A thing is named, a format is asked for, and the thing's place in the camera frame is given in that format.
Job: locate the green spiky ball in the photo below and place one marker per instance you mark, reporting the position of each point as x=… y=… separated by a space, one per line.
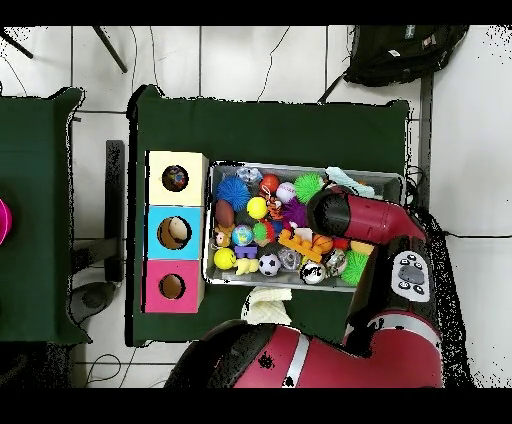
x=354 y=268
x=308 y=187

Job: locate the mint green cloth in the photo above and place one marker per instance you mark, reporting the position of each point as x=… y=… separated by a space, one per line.
x=344 y=178

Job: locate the wooden box with three holes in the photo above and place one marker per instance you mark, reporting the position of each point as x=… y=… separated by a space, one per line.
x=192 y=192

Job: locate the multicolour patterned cloth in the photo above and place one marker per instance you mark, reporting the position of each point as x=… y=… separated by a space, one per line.
x=175 y=178

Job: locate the cream knitted cloth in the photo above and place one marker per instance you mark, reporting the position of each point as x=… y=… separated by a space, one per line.
x=268 y=306

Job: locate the brown toy football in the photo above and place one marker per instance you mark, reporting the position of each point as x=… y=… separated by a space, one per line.
x=224 y=214

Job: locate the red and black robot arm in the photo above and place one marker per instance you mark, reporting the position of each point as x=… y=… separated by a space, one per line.
x=372 y=218

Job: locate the purple spiky ball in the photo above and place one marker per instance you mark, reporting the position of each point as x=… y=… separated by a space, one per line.
x=294 y=212

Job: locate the blue spiky ball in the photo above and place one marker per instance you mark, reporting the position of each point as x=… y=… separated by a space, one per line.
x=233 y=194

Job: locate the green cloth side table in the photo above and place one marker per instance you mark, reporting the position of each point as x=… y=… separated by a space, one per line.
x=32 y=200

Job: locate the black rod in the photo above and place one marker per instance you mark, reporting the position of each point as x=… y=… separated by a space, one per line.
x=110 y=50
x=16 y=44

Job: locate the grey stand base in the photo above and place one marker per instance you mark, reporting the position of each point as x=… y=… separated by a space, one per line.
x=94 y=298

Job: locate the striped tiger plush toy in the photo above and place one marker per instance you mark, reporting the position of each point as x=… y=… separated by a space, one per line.
x=274 y=208

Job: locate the black flat panel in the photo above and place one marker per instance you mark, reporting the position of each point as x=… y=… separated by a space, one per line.
x=114 y=200

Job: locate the pink round object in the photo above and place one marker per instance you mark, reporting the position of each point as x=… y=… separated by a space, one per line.
x=4 y=222

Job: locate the small soccer ball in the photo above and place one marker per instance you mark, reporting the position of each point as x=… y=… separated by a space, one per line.
x=269 y=265

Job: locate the black backpack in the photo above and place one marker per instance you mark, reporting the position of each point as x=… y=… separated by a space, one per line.
x=400 y=56

